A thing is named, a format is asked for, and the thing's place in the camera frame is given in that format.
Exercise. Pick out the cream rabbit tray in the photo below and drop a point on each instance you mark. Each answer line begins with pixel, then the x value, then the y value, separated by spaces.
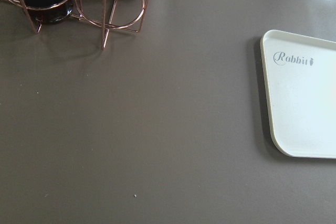
pixel 299 76

